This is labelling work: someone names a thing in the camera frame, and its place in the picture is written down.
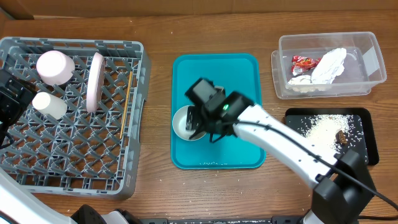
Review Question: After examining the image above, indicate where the grey dishwasher rack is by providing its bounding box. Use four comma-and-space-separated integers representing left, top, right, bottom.
1, 37, 151, 199

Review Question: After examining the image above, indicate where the small white tissue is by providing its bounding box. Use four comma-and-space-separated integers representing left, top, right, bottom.
288, 75, 312, 85

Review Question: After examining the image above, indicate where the wooden chopstick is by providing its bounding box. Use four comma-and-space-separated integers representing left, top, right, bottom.
119, 71, 133, 140

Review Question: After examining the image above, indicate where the white paper cup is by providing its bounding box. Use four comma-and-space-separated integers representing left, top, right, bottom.
32, 92, 67, 119

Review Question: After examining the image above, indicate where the teal plastic tray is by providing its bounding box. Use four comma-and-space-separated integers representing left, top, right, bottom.
170, 54, 266, 169

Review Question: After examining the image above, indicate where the clear plastic bin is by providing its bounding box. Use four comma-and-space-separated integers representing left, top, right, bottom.
271, 32, 387, 100

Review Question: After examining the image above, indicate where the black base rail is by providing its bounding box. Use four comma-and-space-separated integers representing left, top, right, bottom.
140, 215, 303, 224

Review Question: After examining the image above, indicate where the pink shallow bowl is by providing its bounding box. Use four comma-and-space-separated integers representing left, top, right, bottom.
36, 50, 75, 86

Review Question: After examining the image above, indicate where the white rice pile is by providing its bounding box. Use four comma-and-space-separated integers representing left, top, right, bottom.
304, 114, 349, 152

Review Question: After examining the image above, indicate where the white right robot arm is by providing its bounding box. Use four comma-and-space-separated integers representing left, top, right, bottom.
185, 78, 376, 223

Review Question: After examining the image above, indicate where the black plastic tray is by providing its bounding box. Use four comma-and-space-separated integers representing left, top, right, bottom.
285, 108, 379, 166

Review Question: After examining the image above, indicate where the red snack wrapper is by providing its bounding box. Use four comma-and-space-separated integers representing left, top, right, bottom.
291, 55, 321, 77

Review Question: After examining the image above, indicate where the grey bowl with rice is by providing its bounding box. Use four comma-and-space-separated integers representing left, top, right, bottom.
172, 105, 206, 141

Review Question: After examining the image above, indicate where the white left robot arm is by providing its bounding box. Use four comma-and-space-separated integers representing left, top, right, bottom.
1, 70, 142, 224

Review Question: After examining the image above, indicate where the brown food piece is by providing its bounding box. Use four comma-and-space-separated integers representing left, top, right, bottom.
336, 130, 348, 145

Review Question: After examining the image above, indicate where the white round plate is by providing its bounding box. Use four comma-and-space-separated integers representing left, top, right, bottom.
86, 53, 106, 113

